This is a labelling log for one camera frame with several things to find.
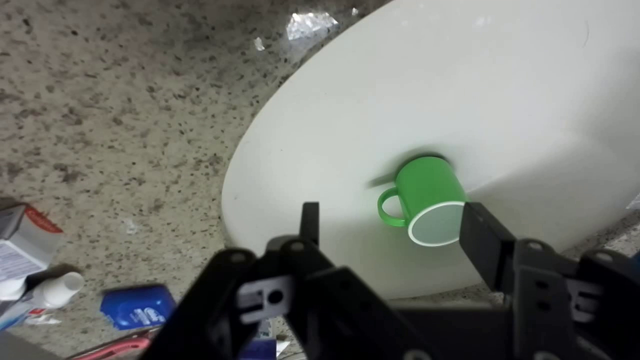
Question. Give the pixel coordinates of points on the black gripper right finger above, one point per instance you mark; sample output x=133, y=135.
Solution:
x=491, y=246

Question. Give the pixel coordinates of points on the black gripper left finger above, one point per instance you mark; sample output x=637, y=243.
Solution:
x=310, y=226

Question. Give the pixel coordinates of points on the green mug white inside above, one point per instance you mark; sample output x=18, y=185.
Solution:
x=426, y=190

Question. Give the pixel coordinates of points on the white oval sink basin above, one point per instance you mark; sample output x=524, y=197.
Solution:
x=466, y=87

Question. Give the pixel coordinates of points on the blue white oval container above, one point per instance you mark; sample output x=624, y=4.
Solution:
x=261, y=348

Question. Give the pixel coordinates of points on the blue dental floss case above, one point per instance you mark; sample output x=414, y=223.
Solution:
x=136, y=308

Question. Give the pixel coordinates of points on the small clear plastic scrap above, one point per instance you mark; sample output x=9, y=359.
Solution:
x=310, y=25

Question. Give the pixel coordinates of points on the red toothbrush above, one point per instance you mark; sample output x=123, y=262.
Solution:
x=112, y=346

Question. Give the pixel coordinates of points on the red white toothpaste tube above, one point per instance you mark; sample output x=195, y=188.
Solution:
x=46, y=293

